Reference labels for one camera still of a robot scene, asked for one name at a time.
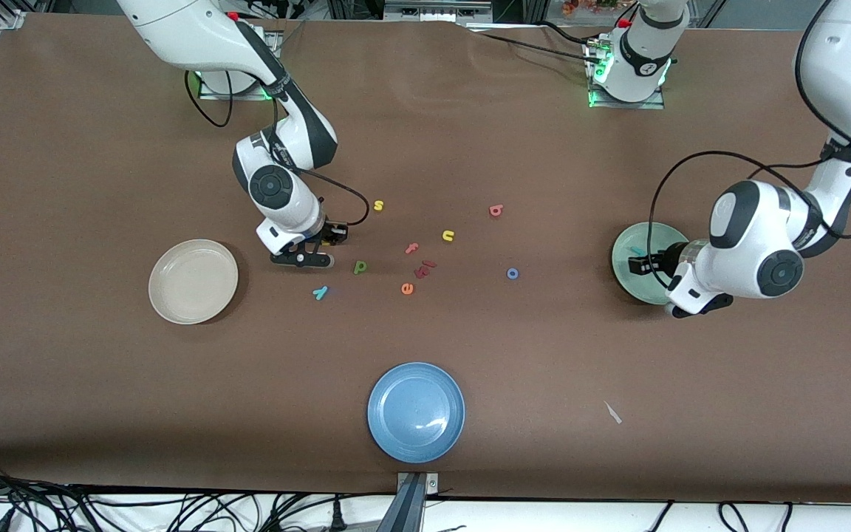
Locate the green round plate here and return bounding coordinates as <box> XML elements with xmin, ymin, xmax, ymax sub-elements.
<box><xmin>612</xmin><ymin>222</ymin><xmax>692</xmax><ymax>306</ymax></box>

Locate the beige round plate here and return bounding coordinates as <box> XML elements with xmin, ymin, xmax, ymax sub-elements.
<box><xmin>148</xmin><ymin>239</ymin><xmax>240</xmax><ymax>326</ymax></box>

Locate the blue round plate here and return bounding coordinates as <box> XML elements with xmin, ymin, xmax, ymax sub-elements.
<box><xmin>367</xmin><ymin>361</ymin><xmax>466</xmax><ymax>465</ymax></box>

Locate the grey power strip box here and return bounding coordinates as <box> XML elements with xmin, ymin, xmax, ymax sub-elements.
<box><xmin>385</xmin><ymin>0</ymin><xmax>493</xmax><ymax>23</ymax></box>

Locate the brown table cover sheet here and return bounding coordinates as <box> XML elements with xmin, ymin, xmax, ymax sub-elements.
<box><xmin>0</xmin><ymin>13</ymin><xmax>851</xmax><ymax>505</ymax></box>

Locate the grey support beam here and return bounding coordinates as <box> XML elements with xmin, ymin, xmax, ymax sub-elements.
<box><xmin>377</xmin><ymin>477</ymin><xmax>426</xmax><ymax>532</ymax></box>

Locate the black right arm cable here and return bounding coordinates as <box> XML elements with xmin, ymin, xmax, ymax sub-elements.
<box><xmin>184</xmin><ymin>70</ymin><xmax>372</xmax><ymax>226</ymax></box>

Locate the thin black cable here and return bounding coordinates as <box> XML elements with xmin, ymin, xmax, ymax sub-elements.
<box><xmin>481</xmin><ymin>31</ymin><xmax>595</xmax><ymax>64</ymax></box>

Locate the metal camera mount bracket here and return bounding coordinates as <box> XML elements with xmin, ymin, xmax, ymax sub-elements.
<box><xmin>396</xmin><ymin>473</ymin><xmax>440</xmax><ymax>494</ymax></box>

